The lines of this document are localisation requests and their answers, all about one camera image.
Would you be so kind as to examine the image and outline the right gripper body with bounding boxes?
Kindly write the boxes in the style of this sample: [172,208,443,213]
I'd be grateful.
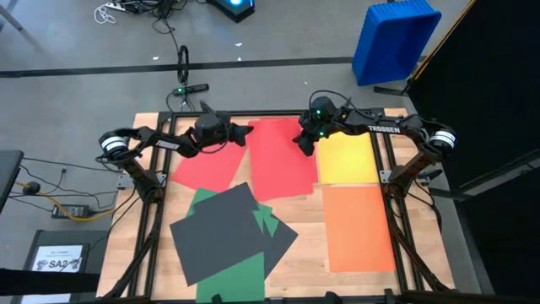
[297,95,339,143]

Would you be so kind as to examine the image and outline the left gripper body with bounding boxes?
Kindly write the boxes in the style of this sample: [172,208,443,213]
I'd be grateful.
[190,111,238,149]

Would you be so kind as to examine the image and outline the yellow paper sheet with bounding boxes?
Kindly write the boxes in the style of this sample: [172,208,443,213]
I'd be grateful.
[316,130,380,186]

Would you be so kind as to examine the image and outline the orange paper sheet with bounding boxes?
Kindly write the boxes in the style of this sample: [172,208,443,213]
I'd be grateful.
[321,184,397,274]

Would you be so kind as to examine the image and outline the black panel foot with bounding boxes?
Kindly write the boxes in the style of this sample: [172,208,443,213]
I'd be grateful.
[373,84,413,98]

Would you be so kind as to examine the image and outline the large blue plastic bin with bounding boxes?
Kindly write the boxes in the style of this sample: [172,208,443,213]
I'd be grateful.
[352,0,443,88]

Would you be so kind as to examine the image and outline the black computer blue light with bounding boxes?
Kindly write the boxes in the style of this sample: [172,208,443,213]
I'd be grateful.
[206,0,257,24]

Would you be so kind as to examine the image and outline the black power adapter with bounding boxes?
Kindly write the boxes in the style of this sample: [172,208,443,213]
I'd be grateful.
[51,204,91,220]

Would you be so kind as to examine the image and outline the black box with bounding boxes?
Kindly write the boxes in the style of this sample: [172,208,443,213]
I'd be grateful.
[20,229,111,304]

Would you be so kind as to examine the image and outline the black divider panel yellow edge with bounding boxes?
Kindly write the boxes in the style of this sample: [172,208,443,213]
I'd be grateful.
[408,0,540,299]

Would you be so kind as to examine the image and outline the grey metal beam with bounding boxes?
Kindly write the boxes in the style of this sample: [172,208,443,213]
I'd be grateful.
[429,147,540,199]

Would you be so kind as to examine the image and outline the white SA2 label sheet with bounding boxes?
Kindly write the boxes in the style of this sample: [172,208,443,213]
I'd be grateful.
[31,244,84,274]

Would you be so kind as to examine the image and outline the grey metal leg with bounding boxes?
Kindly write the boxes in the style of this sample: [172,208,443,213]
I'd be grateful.
[0,0,24,33]

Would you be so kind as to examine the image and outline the black aluminium table frame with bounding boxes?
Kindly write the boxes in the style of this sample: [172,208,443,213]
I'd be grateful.
[96,96,459,304]

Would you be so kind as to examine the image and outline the black camera bar green light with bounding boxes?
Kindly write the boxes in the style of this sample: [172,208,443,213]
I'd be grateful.
[171,83,210,97]

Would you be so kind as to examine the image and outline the coiled black cable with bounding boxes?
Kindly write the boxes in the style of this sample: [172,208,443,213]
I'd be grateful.
[175,44,191,111]

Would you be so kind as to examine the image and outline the black clamp bracket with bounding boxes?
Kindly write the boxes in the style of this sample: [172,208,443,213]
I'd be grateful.
[417,168,444,182]

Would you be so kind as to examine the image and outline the black cable bundle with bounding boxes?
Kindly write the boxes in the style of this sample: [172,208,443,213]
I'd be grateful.
[121,0,183,52]

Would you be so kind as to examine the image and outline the white cable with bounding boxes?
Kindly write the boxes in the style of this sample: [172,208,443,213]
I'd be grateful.
[93,3,117,25]

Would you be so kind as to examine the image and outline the yellow cable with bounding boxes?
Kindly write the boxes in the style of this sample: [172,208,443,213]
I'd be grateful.
[15,180,116,223]

